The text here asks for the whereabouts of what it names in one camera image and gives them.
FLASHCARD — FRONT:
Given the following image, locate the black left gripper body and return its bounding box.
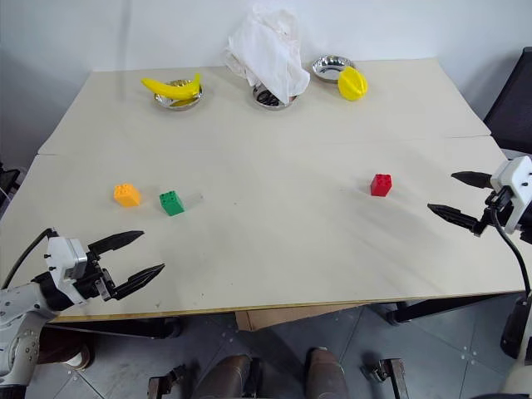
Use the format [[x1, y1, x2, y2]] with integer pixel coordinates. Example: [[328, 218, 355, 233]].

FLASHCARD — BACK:
[[74, 249, 120, 303]]

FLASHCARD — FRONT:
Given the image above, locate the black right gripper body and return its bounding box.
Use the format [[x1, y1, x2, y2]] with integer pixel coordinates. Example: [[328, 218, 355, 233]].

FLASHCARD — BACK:
[[480, 186, 517, 229]]

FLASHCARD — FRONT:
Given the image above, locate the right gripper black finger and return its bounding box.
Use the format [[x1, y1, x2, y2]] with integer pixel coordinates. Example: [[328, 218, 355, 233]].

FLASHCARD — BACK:
[[426, 202, 486, 239], [451, 170, 495, 189]]

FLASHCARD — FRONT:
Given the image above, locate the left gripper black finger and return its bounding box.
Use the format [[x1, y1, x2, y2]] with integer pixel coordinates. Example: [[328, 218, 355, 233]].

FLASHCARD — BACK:
[[111, 262, 166, 302], [86, 230, 145, 257]]

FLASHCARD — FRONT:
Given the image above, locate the orange toy brick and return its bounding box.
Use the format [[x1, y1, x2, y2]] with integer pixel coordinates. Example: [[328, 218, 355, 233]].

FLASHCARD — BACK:
[[112, 183, 143, 209]]

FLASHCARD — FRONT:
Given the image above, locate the green toy brick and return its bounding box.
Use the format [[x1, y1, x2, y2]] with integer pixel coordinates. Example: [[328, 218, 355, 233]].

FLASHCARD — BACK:
[[158, 190, 185, 218]]

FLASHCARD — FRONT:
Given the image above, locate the brown rounded shape white rim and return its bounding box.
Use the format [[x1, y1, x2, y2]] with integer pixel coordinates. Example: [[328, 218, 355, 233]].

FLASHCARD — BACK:
[[37, 330, 96, 372]]

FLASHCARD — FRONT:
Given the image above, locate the red toy brick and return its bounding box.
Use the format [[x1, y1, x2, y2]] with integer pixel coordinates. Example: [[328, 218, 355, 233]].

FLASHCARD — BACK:
[[369, 173, 393, 197]]

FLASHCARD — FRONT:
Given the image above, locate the black chair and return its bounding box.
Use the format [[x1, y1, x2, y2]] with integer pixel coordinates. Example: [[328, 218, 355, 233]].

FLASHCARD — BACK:
[[483, 47, 532, 153]]

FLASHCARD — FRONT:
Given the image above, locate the dark object beside table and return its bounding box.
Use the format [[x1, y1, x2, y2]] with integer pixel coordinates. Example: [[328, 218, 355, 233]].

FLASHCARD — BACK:
[[0, 160, 22, 201]]

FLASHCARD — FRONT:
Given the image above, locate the dark brown rounded shape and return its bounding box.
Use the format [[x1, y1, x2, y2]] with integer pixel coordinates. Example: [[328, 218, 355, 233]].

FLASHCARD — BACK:
[[304, 347, 351, 399], [193, 352, 255, 399]]

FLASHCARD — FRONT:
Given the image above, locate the brown cardboard sheet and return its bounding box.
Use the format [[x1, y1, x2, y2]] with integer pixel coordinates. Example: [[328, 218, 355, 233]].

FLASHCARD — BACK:
[[234, 302, 363, 333]]

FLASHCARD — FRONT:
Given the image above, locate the steel bowl with banana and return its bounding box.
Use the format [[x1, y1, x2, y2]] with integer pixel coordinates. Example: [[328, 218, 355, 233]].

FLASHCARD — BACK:
[[153, 78, 205, 111]]

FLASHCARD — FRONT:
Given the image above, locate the yellow toy starfruit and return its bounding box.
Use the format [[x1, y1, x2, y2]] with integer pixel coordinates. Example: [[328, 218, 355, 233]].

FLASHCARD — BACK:
[[337, 67, 369, 102]]

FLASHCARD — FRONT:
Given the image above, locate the yellow toy banana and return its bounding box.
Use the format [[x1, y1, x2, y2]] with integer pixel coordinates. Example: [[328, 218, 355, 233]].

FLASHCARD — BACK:
[[140, 72, 204, 101]]

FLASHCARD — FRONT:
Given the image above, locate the empty steel bowl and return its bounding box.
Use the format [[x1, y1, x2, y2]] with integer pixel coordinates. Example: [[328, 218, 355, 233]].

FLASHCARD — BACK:
[[311, 55, 358, 85]]

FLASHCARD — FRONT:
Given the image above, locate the steel bowl with dark pieces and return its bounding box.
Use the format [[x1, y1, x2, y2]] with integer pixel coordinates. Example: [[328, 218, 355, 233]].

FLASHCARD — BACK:
[[250, 82, 300, 111]]

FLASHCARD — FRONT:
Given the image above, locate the white crumpled cloth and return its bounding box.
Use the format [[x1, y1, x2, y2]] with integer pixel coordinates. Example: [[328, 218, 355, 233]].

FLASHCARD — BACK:
[[221, 2, 313, 106]]

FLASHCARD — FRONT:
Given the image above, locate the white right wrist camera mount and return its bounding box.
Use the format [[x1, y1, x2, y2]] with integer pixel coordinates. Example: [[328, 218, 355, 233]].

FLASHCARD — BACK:
[[490, 155, 532, 234]]

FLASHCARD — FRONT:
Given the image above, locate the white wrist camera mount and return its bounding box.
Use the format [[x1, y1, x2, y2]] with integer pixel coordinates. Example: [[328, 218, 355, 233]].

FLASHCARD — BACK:
[[44, 235, 91, 307], [490, 155, 532, 234]]

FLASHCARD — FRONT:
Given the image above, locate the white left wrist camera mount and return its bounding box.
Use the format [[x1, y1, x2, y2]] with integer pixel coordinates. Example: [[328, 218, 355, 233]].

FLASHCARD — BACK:
[[44, 235, 91, 307]]

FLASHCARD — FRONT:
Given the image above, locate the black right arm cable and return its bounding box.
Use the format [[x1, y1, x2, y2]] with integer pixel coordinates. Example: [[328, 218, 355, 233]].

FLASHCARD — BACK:
[[493, 209, 532, 301]]

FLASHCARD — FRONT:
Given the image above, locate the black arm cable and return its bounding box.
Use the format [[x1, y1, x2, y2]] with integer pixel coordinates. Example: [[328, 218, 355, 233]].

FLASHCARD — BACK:
[[0, 227, 57, 292], [493, 209, 532, 301]]

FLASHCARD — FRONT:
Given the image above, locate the black table frame bar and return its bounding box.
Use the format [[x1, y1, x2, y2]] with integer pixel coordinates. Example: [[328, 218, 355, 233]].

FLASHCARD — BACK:
[[41, 317, 183, 341], [387, 292, 525, 327]]

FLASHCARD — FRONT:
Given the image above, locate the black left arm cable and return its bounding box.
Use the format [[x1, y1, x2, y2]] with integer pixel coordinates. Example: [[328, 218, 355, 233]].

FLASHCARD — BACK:
[[0, 227, 57, 292]]

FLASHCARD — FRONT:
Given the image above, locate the dark metal bracket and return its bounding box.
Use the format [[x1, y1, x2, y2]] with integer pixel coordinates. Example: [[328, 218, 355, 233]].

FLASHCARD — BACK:
[[146, 362, 189, 399], [360, 356, 407, 399]]

